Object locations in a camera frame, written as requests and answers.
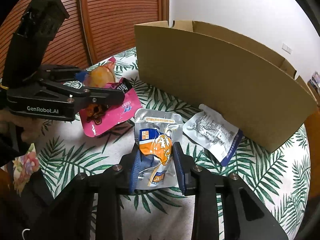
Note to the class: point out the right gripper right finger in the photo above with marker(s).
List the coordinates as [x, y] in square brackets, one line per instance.
[244, 215]

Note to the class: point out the silver blue-edged snack pouch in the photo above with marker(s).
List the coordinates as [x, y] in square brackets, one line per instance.
[210, 130]

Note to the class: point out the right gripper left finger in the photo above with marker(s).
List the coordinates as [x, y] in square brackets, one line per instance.
[69, 215]

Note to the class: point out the silver orange snack pouch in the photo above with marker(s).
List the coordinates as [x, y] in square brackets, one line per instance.
[155, 133]

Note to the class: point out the blue foil candy wrapper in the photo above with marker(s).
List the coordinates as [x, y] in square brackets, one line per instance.
[81, 76]

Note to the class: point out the floral quilt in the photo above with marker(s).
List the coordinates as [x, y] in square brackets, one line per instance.
[24, 167]

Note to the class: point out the brown cardboard box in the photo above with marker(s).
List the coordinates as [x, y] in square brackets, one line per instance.
[252, 86]

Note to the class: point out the pink braised egg packet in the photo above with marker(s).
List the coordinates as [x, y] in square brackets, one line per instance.
[96, 119]

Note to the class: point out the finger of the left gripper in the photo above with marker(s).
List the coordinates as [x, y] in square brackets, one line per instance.
[77, 99]
[60, 71]

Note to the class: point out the wooden louvered wardrobe door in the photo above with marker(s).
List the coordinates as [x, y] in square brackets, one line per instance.
[94, 31]

